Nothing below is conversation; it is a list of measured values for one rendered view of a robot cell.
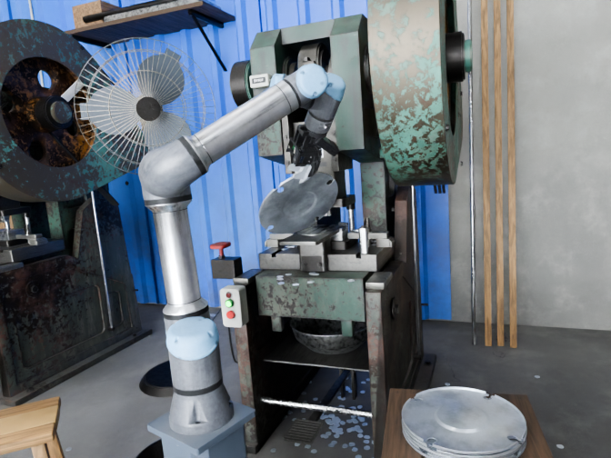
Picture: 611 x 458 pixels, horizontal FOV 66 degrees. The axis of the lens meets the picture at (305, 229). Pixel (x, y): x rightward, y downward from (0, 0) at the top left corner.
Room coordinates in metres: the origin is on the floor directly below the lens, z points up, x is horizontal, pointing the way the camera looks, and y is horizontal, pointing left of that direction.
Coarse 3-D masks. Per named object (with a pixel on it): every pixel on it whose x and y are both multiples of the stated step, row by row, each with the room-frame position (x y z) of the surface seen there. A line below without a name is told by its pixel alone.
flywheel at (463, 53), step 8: (448, 32) 1.90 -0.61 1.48; (456, 32) 1.56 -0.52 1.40; (448, 40) 1.54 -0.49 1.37; (456, 40) 1.53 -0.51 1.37; (464, 40) 1.56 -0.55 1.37; (448, 48) 1.53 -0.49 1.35; (456, 48) 1.52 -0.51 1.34; (464, 48) 1.54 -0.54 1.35; (472, 48) 1.60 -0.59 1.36; (448, 56) 1.53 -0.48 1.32; (456, 56) 1.52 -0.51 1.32; (464, 56) 1.54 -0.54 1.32; (472, 56) 1.59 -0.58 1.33; (448, 64) 1.53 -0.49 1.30; (456, 64) 1.52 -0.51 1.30; (464, 64) 1.53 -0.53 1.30; (472, 64) 1.58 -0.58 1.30; (448, 72) 1.54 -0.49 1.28; (456, 72) 1.54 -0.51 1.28; (464, 72) 1.54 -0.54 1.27; (448, 80) 1.57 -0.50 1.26; (456, 80) 1.57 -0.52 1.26; (448, 88) 1.88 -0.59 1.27; (448, 96) 1.87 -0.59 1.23; (448, 104) 1.86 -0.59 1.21
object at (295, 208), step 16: (320, 176) 1.52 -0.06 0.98; (272, 192) 1.47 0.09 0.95; (288, 192) 1.50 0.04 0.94; (304, 192) 1.55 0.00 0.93; (320, 192) 1.57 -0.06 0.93; (336, 192) 1.61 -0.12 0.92; (272, 208) 1.52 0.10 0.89; (288, 208) 1.57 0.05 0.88; (304, 208) 1.61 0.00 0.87; (320, 208) 1.64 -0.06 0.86; (272, 224) 1.58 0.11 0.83; (288, 224) 1.62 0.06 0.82; (304, 224) 1.66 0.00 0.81
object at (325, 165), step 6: (294, 126) 1.72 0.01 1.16; (294, 132) 1.72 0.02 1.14; (324, 150) 1.68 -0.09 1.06; (324, 156) 1.68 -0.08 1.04; (330, 156) 1.67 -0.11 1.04; (324, 162) 1.68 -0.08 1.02; (330, 162) 1.67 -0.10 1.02; (318, 168) 1.69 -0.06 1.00; (324, 168) 1.68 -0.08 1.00; (330, 168) 1.67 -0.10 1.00; (330, 174) 1.67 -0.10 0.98; (336, 174) 1.68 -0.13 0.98; (342, 174) 1.74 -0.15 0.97; (330, 180) 1.67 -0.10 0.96; (336, 180) 1.68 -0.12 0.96; (342, 180) 1.74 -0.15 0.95; (342, 186) 1.73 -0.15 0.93; (342, 192) 1.73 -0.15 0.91; (336, 198) 1.67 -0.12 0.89
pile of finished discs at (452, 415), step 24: (408, 408) 1.13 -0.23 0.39; (432, 408) 1.12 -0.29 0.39; (456, 408) 1.10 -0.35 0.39; (480, 408) 1.10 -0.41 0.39; (504, 408) 1.10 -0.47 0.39; (408, 432) 1.03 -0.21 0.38; (432, 432) 1.02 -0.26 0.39; (456, 432) 1.01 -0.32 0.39; (480, 432) 1.01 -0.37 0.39; (504, 432) 1.00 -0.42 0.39; (432, 456) 0.97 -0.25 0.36; (456, 456) 0.94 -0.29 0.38; (480, 456) 0.92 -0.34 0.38; (504, 456) 0.93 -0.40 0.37
